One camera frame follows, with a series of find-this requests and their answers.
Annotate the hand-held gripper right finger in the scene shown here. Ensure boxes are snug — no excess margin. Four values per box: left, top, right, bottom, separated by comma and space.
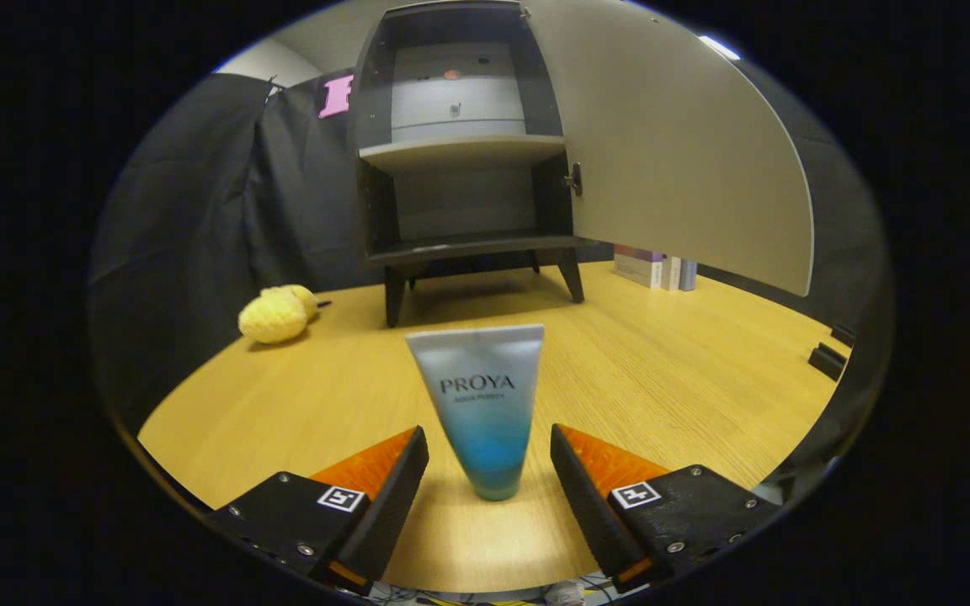
549, 423, 786, 594

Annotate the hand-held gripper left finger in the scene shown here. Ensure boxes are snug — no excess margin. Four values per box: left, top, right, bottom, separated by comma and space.
203, 425, 431, 595

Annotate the blue white cosmetic tube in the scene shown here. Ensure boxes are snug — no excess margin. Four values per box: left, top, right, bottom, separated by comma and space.
406, 324, 546, 502

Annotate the grey cabinet door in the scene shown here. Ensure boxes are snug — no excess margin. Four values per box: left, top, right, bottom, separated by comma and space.
525, 0, 815, 298

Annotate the yellow plush toy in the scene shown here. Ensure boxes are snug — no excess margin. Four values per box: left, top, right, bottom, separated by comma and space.
237, 284, 322, 345

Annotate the black backdrop cloth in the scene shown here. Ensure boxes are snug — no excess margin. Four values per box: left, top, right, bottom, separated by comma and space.
89, 59, 894, 422

